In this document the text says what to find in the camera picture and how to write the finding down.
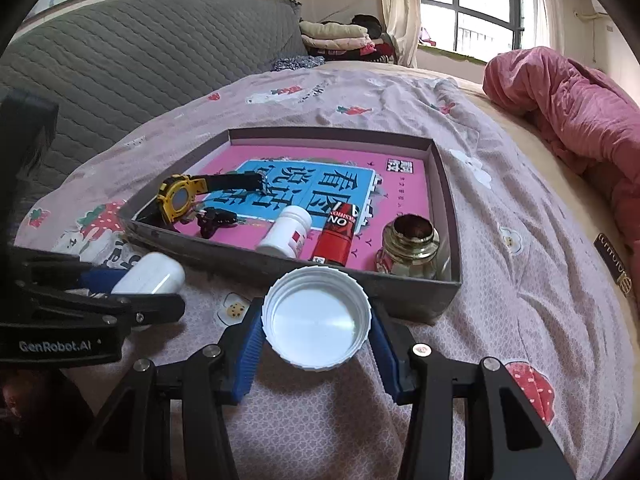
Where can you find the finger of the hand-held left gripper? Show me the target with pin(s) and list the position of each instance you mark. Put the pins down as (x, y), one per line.
(102, 277)
(150, 307)

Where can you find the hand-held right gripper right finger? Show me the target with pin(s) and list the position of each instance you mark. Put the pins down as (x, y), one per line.
(392, 360)

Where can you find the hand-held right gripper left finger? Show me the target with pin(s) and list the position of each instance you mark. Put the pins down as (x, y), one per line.
(247, 360)

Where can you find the white earbuds case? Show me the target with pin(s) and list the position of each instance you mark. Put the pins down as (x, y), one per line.
(150, 272)

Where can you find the white ribbed bottle cap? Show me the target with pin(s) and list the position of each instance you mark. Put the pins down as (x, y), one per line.
(315, 325)

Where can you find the shallow brown cardboard box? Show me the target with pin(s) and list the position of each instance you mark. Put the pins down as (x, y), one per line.
(300, 282)

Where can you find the yellow and black wristwatch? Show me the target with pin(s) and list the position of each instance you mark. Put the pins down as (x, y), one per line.
(177, 200)

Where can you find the small black clip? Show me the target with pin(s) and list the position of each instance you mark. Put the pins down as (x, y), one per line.
(215, 220)

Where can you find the small white pill bottle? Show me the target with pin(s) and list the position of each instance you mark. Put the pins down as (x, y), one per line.
(285, 232)

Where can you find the red lighter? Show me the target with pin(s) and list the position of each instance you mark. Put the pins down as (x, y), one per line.
(337, 235)

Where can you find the pink and blue book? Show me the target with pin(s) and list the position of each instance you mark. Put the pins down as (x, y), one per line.
(300, 160)

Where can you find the grey quilted headboard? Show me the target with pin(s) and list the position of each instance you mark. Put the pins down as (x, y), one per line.
(150, 60)

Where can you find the black mattress label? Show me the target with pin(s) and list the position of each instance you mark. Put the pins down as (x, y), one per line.
(614, 262)

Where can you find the beige bed sheet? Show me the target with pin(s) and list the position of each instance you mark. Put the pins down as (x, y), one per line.
(530, 160)

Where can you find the pink strawberry printed blanket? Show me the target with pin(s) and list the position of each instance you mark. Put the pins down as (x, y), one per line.
(350, 100)

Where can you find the dark patterned cloth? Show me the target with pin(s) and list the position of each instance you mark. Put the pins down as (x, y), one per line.
(297, 63)

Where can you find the pink quilt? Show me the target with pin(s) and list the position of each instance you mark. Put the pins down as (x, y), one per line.
(575, 100)

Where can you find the stack of folded clothes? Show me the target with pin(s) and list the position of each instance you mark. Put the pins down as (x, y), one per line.
(340, 35)

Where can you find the cream curtain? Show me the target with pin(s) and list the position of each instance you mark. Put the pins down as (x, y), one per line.
(397, 10)

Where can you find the window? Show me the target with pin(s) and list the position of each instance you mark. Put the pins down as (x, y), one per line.
(470, 5)

